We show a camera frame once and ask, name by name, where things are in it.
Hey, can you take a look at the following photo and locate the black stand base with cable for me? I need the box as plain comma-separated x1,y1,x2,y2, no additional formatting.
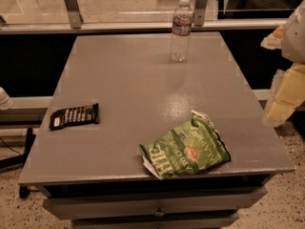
0,128,35,199

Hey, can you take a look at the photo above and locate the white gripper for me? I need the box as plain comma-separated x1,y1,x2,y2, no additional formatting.
260,0,305,127

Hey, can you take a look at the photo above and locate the white object at left edge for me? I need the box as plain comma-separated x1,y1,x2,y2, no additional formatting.
0,87,13,111

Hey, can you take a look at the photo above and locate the black snack bar wrapper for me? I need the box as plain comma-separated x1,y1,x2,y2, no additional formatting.
49,103,99,131

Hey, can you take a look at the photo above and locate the grey table drawer with knob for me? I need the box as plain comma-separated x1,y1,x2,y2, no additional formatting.
43,186,267,219

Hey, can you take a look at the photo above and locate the metal railing frame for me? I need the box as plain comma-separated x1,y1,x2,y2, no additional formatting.
0,0,289,34

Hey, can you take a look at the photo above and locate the green chips bag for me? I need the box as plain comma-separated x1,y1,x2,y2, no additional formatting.
139,111,232,179

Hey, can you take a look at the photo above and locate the clear plastic water bottle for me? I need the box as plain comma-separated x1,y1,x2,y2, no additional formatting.
171,0,193,62

